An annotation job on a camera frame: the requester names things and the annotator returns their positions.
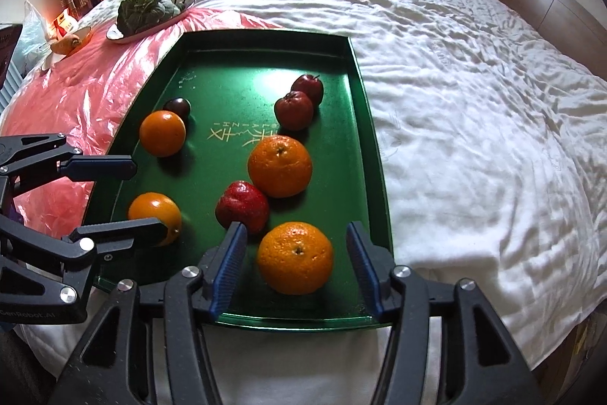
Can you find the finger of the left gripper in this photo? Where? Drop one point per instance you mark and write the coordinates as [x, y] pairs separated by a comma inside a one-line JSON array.
[[30, 161], [47, 281]]

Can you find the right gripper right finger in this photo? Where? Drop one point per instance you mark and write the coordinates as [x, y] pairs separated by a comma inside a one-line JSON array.
[[480, 362]]

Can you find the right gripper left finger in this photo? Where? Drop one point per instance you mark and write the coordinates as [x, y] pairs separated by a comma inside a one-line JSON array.
[[112, 363]]

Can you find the small orange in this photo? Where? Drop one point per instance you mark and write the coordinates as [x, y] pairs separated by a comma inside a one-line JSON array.
[[159, 206]]

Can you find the dark plum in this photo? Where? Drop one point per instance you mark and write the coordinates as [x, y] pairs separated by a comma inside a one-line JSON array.
[[180, 106]]

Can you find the dark red apple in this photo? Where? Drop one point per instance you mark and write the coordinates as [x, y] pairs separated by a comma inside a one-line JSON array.
[[243, 202]]

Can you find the light blue suitcase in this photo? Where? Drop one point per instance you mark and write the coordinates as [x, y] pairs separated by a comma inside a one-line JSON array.
[[11, 85]]

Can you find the pink plastic sheet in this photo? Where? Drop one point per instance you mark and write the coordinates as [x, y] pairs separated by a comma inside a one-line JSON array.
[[85, 96]]

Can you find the clear plastic bags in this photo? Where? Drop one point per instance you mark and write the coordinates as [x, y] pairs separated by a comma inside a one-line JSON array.
[[33, 44]]

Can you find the orange rimmed white plate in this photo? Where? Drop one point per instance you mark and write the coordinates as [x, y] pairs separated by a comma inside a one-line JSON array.
[[52, 59]]

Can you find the red rice bag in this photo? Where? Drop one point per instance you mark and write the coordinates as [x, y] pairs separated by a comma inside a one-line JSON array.
[[63, 24]]

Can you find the silver plate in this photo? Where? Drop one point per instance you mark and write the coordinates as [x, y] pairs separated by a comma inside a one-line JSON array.
[[115, 36]]

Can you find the green leafy vegetable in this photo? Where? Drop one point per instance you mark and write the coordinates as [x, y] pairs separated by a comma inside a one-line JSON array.
[[136, 16]]

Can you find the white bed quilt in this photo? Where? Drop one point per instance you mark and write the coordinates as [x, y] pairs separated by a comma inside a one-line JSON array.
[[493, 146]]

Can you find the wooden headboard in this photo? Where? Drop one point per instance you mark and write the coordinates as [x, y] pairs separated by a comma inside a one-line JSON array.
[[570, 27]]

